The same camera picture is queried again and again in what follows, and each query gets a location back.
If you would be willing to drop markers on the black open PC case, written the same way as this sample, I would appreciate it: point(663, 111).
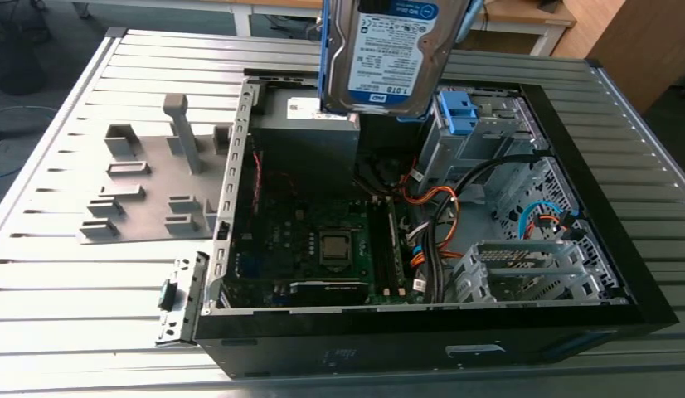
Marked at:
point(375, 348)

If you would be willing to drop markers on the CPU socket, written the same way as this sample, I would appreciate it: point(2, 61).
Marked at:
point(356, 248)

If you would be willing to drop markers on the grey power supply unit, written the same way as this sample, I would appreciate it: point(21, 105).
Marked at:
point(303, 157)

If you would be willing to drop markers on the grey parts rack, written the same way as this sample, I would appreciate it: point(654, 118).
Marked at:
point(153, 215)

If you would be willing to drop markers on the metal disk bay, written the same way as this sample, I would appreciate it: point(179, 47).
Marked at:
point(525, 271)

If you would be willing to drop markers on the green motherboard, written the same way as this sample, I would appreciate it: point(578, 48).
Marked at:
point(275, 248)

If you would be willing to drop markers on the wooden cabinet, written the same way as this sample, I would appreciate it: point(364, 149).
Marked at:
point(641, 49)

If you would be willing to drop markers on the black graphics card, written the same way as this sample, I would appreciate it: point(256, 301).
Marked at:
point(331, 290)

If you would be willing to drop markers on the metal optical drive bay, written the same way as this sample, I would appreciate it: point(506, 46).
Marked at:
point(486, 141)

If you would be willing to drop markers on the metal case side bracket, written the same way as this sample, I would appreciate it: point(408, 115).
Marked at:
point(195, 290)

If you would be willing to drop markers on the black swivel chair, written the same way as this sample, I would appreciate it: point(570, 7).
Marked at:
point(17, 62)

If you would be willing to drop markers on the silver CPU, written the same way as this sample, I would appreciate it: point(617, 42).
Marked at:
point(335, 245)

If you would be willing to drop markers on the hard disk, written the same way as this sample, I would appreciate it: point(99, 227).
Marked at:
point(386, 49)

